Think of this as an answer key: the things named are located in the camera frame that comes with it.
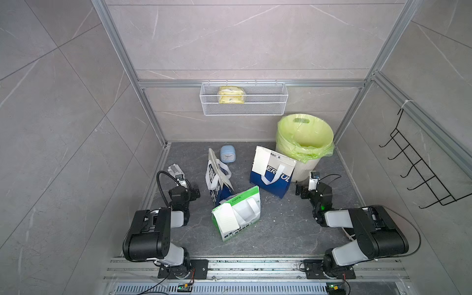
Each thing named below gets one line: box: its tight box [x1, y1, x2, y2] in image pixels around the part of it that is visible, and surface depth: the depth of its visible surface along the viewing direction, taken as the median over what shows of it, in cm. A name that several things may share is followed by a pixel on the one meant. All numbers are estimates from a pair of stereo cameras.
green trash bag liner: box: [275, 113, 335, 164], surface depth 92 cm
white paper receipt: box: [212, 202, 241, 233], surface depth 67 cm
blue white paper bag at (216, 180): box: [205, 148, 235, 208], surface depth 81 cm
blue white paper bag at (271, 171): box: [249, 145, 297, 200], surface depth 85 cm
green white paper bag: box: [211, 185, 262, 242], surface depth 70 cm
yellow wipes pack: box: [218, 86, 245, 104], surface depth 89 cm
